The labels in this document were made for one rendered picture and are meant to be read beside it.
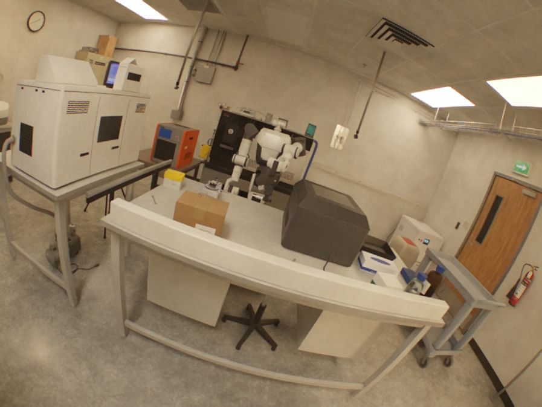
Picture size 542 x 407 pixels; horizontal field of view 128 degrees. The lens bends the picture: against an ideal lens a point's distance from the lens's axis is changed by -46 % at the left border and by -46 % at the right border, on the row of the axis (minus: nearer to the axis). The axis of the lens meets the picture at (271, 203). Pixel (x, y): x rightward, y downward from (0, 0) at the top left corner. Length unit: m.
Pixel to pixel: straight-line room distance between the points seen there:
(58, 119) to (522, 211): 4.41
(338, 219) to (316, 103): 3.11
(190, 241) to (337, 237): 0.72
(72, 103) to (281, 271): 1.27
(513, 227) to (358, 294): 2.99
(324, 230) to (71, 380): 1.69
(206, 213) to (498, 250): 3.57
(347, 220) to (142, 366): 1.49
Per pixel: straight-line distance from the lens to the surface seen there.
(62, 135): 1.38
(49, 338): 1.86
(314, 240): 1.26
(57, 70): 1.49
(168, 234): 1.00
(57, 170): 1.41
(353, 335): 1.72
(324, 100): 4.18
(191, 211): 1.04
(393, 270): 1.48
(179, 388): 1.62
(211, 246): 0.94
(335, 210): 1.24
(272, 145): 1.96
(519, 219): 3.74
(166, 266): 1.48
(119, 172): 1.77
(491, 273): 3.78
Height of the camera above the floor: 1.49
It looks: 19 degrees down
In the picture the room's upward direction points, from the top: 19 degrees clockwise
